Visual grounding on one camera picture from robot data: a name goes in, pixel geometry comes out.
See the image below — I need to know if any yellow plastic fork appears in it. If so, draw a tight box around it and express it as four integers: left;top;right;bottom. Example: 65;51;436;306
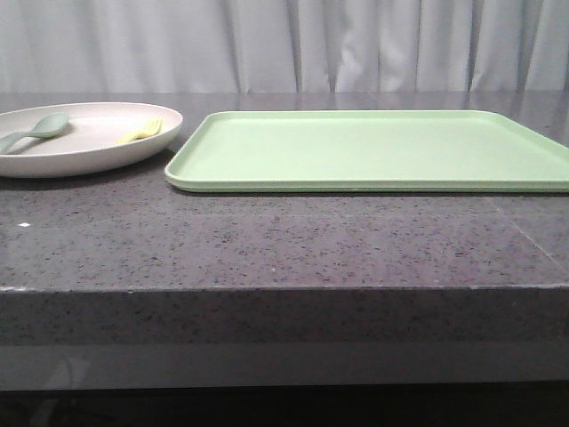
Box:
115;118;163;145

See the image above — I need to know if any beige round plate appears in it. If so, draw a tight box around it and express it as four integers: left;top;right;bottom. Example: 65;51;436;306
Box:
1;102;183;178

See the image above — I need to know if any light green rectangular tray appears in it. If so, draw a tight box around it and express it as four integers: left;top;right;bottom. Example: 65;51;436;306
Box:
164;110;568;192

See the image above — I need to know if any sage green plastic spoon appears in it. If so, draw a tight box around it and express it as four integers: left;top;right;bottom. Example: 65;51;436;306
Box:
1;112;70;154

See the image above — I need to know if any grey pleated curtain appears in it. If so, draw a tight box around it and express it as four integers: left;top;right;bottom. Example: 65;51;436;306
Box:
1;1;568;93

